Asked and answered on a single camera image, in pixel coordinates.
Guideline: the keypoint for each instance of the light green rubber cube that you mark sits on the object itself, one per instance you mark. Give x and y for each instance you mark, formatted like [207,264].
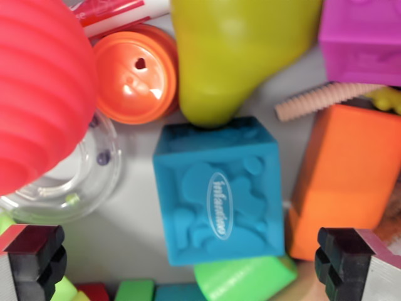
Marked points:
[5,224]

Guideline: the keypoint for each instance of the red ribbed ball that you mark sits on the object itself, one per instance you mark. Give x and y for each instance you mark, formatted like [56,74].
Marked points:
[34,94]

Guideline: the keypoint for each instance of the yellow-green teether toy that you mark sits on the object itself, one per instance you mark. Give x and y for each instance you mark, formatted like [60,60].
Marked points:
[387,100]

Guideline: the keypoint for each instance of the orange foam block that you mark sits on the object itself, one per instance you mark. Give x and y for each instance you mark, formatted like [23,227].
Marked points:
[344,175]

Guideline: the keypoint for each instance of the bright green block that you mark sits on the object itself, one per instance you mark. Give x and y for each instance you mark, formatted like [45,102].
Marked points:
[134,290]

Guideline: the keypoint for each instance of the magenta rubber cube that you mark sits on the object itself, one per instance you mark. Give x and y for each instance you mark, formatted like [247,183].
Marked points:
[363,40]

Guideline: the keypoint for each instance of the teal embossed rubber cube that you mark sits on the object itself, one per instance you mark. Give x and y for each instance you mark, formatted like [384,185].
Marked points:
[219,194]

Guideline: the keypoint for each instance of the green plastic cylinder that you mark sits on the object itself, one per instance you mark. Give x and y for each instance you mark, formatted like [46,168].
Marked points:
[241,279]

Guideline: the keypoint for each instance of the olive green pear toy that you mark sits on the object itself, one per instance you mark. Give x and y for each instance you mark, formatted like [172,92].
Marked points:
[232,50]

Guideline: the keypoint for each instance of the red block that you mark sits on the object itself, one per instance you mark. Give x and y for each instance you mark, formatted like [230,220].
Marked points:
[94,291]

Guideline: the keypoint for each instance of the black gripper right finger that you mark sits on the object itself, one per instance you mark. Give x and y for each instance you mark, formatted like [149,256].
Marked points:
[347,266]

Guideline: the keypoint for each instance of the orange plastic lid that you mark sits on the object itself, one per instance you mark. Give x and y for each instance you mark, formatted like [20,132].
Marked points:
[134,75]

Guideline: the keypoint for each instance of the teal wooden cube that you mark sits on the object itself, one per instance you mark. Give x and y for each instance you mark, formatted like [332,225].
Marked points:
[177,293]

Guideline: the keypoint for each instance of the red marker pen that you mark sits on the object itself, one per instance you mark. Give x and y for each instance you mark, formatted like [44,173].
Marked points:
[116,12]

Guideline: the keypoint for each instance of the ribbed wooden screw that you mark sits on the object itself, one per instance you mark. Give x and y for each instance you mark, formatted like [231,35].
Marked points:
[316,100]

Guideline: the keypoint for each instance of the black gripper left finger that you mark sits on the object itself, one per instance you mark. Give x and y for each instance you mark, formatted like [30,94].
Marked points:
[29,260]

